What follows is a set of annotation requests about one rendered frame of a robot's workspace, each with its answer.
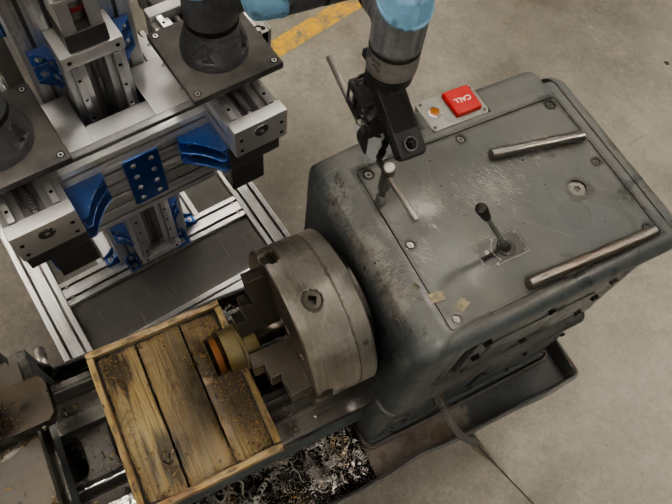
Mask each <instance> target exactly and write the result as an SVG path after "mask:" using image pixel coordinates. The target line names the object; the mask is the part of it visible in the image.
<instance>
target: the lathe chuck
mask: <svg viewBox="0 0 672 504"><path fill-rule="evenodd" d="M268 253H270V254H272V253H274V254H275V256H276V257H277V258H278V262H277V263H274V264H272V265H271V263H268V264H266V265H265V270H266V274H267V277H268V280H269V284H270V287H271V290H272V294H273V297H274V300H275V304H276V307H277V310H278V314H279V316H280V318H281V320H282V322H283V324H284V327H285V329H286V332H287V334H288V336H287V334H284V335H282V336H281V337H278V338H276V339H274V340H275V343H276V342H279V341H281V340H283V339H285V338H288V340H290V343H291V345H292V347H293V349H294V351H295V353H296V355H297V357H298V359H299V361H300V363H301V365H302V367H303V369H304V371H305V373H306V375H307V377H308V379H309V381H310V383H311V385H312V387H313V389H314V391H315V393H316V394H317V395H320V394H322V393H323V391H324V390H326V389H329V388H330V393H327V395H325V396H323V397H319V398H317V399H315V397H314V394H313V393H310V394H307V395H306V398H307V399H308V400H309V401H310V402H312V403H314V404H317V403H319V402H321V401H323V400H325V399H327V398H329V397H332V396H334V395H336V394H338V393H340V392H342V391H344V390H346V389H348V388H350V387H352V386H354V385H356V384H358V383H359V381H360V378H361V364H360V358H359V353H358V349H357V345H356V341H355V338H354V335H353V332H352V329H351V326H350V323H349V320H348V318H347V315H346V312H345V310H344V308H343V305H342V303H341V301H340V298H339V296H338V294H337V292H336V290H335V288H334V286H333V284H332V282H331V280H330V278H329V276H328V274H327V272H326V271H325V269H324V267H323V265H322V264H321V262H320V261H319V259H318V257H317V256H316V255H315V253H314V252H313V250H312V249H311V248H310V247H309V245H308V244H307V243H306V242H305V241H304V240H303V239H302V238H300V237H299V236H297V235H291V236H288V237H286V238H283V239H281V240H278V241H276V242H273V243H271V244H268V245H266V246H263V247H261V248H258V249H256V250H253V251H251V252H250V254H249V259H248V260H249V268H250V270H251V269H253V268H256V267H258V266H261V265H260V262H259V259H260V258H262V257H264V255H265V254H268ZM309 291H315V292H317V293H319V295H320V296H321V299H322V303H321V305H320V307H319V308H318V309H316V310H309V309H307V308H306V307H305V306H304V305H303V302H302V298H303V296H304V294H305V293H307V292H309Z"/></svg>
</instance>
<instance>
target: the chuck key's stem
mask: <svg viewBox="0 0 672 504"><path fill-rule="evenodd" d="M395 170H396V167H395V165H394V164H393V163H391V162H386V163H384V164H383V167H382V171H381V175H380V179H379V183H378V189H379V192H378V193H377V194H376V198H375V202H376V204H377V205H378V207H379V206H381V205H384V204H385V201H386V198H387V195H386V193H387V191H389V190H390V187H391V186H390V184H389V182H388V181H387V179H388V178H390V177H392V176H394V173H395Z"/></svg>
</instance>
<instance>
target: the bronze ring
mask: <svg viewBox="0 0 672 504"><path fill-rule="evenodd" d="M203 344H204V347H205V349H206V352H207V354H208V357H209V359H210V362H211V364H212V366H213V369H214V371H215V373H216V375H217V377H220V376H224V375H226V374H228V372H229V371H231V372H232V373H236V372H238V371H240V370H242V369H245V368H248V369H250V368H252V365H251V361H250V358H249V354H252V353H254V352H257V351H259V350H261V346H260V344H259V341H258V339H257V336H256V334H255V332H252V333H250V334H248V335H245V336H243V337H241V336H240V334H239V332H238V330H237V328H236V326H235V325H234V323H233V322H232V323H230V326H229V327H226V328H224V329H222V330H219V331H217V332H216V336H215V337H213V336H211V337H208V338H207V339H205V340H203Z"/></svg>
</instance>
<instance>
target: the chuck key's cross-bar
mask: <svg viewBox="0 0 672 504"><path fill-rule="evenodd" d="M326 60H327V62H328V64H329V66H330V68H331V71H332V73H333V75H334V77H335V79H336V81H337V83H338V85H339V87H340V89H341V92H342V94H343V96H344V98H345V100H346V96H347V89H348V88H347V86H346V84H345V82H344V80H343V78H342V76H341V74H340V71H339V69H338V67H337V65H336V63H335V61H334V59H333V57H332V55H330V54H329V55H327V56H326ZM350 111H351V109H350ZM351 113H352V115H353V117H354V119H355V121H356V123H357V125H359V126H360V127H361V126H362V124H363V121H362V120H361V119H359V120H357V119H356V117H355V116H354V114H353V112H352V111H351ZM376 158H377V160H376V163H377V165H378V166H379V168H380V169H381V171H382V167H383V164H384V163H385V162H384V161H383V159H382V158H381V156H380V154H379V153H377V155H376ZM387 181H388V182H389V184H390V186H391V187H392V189H393V190H394V192H395V194H396V195H397V197H398V199H399V200H400V202H401V203H402V205H403V207H404V208H405V210H406V211H407V213H408V215H409V216H410V218H411V220H412V221H413V222H414V223H415V222H418V221H419V217H418V215H417V214H416V212H415V210H414V209H413V207H412V206H411V204H410V202H409V201H408V199H407V198H406V196H405V194H404V193H403V191H402V190H401V188H400V186H399V185H398V183H397V182H396V180H395V178H394V177H393V176H392V177H390V178H388V179H387Z"/></svg>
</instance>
